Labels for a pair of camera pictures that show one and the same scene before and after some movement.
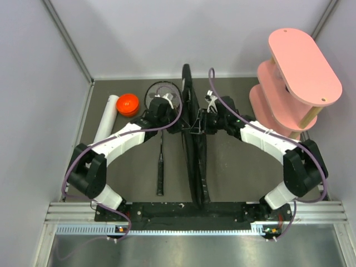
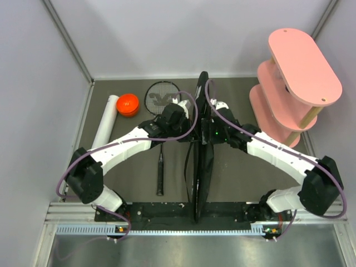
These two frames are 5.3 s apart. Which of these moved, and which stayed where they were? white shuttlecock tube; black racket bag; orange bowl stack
Moved: black racket bag
Stayed: orange bowl stack; white shuttlecock tube
